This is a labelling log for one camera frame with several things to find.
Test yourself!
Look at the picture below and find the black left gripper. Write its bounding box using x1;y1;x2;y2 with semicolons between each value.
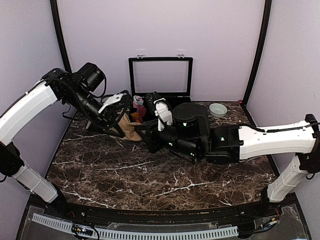
65;86;126;137

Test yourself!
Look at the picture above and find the white perforated front rail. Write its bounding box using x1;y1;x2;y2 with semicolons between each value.
31;213;239;240

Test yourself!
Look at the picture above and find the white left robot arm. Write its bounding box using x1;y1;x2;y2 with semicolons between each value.
0;62;132;218

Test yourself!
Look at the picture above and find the pink white rolled sock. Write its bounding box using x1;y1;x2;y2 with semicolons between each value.
132;95;144;108

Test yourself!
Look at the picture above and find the black corner post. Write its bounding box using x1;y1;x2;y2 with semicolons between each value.
49;0;72;73
242;0;273;108

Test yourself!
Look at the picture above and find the black left corner post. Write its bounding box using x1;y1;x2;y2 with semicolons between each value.
49;0;72;73

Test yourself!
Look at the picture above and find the black right corner post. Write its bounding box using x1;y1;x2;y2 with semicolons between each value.
242;0;273;108

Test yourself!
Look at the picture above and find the black compartment storage box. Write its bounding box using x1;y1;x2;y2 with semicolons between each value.
128;55;194;107

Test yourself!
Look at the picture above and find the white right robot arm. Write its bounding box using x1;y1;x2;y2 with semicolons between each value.
133;92;320;217

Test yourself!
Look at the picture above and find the green bowl at right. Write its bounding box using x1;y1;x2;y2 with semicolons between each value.
209;103;228;119

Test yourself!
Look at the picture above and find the magenta striped sock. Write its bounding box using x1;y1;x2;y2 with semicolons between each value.
131;112;143;124

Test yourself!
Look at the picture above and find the brown sock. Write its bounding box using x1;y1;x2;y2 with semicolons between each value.
118;113;142;142

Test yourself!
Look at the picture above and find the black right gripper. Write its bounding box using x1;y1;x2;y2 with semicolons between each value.
134;118;202;159

